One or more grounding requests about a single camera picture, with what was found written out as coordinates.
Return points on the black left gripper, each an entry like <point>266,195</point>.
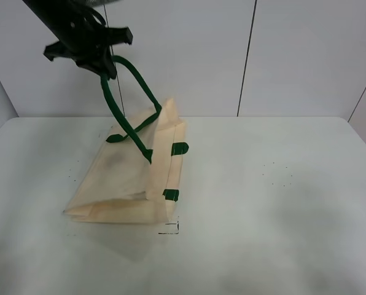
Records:
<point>92,52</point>

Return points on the white linen bag green handles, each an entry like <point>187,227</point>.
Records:
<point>135,176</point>

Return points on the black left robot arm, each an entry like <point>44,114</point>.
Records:
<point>83,35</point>

